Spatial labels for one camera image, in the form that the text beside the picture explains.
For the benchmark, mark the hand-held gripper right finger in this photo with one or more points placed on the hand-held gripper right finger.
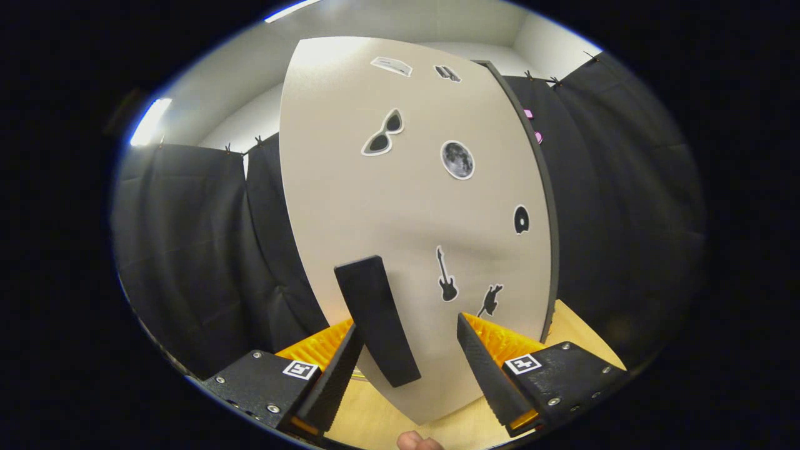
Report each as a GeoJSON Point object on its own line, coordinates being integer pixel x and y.
{"type": "Point", "coordinates": [490, 381]}

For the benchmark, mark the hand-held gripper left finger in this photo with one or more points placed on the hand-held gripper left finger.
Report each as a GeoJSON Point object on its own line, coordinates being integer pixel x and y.
{"type": "Point", "coordinates": [334, 381]}

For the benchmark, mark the beige shoe cabinet door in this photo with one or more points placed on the beige shoe cabinet door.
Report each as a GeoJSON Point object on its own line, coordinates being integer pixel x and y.
{"type": "Point", "coordinates": [375, 219]}

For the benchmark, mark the dark grey shoe cabinet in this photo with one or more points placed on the dark grey shoe cabinet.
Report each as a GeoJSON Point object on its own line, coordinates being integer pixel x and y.
{"type": "Point", "coordinates": [551, 219]}

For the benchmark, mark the black backdrop cloth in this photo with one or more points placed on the black backdrop cloth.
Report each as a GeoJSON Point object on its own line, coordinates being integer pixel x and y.
{"type": "Point", "coordinates": [187, 250]}

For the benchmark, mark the narrow ceiling light strip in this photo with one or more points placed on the narrow ceiling light strip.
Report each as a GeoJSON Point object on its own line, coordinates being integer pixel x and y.
{"type": "Point", "coordinates": [150, 122]}

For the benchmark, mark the wide ceiling light panel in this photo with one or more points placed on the wide ceiling light panel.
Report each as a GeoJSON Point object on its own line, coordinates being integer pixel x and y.
{"type": "Point", "coordinates": [294, 9]}

